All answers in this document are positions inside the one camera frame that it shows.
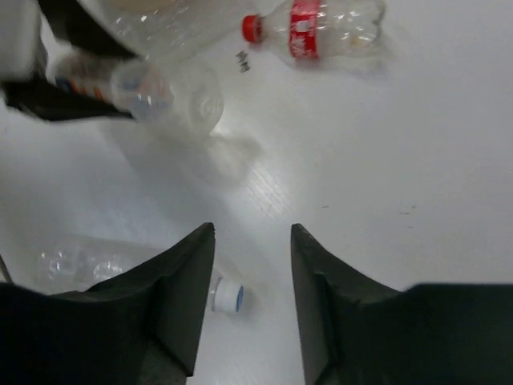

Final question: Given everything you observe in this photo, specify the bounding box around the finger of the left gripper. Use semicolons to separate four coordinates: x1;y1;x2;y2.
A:
3;78;133;121
38;0;137;59

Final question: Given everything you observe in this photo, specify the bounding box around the blue label clear bottle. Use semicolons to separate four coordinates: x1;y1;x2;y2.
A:
50;51;224;139

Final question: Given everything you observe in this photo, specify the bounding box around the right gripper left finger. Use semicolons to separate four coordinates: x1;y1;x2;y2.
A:
1;223;216;384

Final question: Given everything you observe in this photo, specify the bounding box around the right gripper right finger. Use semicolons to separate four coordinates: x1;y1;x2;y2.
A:
291;224;512;384

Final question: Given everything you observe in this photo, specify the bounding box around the clear ribbed bottle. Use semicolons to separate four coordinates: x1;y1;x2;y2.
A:
36;235;244;314

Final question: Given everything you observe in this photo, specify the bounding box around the small red label bottle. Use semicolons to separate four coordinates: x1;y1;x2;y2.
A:
241;0;386;60

